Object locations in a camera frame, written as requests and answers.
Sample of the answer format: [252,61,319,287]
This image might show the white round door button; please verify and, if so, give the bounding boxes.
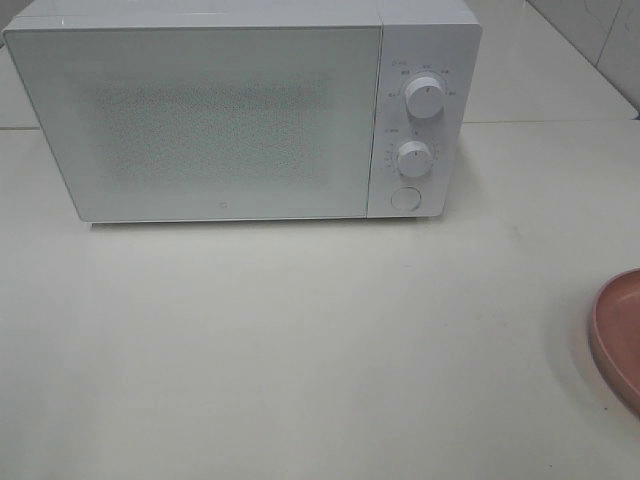
[391,187,422,212]

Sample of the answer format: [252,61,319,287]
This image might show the white microwave door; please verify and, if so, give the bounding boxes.
[7,27,381,223]

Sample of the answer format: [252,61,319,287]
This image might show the pink round plate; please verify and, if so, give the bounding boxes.
[588,269,639,417]

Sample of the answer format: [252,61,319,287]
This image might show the lower white round knob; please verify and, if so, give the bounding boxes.
[396,141,434,178]

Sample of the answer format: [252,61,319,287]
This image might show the white round knob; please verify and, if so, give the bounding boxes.
[396,141,434,178]
[404,72,446,119]

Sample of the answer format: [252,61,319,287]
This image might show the upper white round knob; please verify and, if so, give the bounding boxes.
[404,72,446,119]

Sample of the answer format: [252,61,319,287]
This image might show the white microwave oven body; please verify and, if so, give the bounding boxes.
[3,1,482,221]

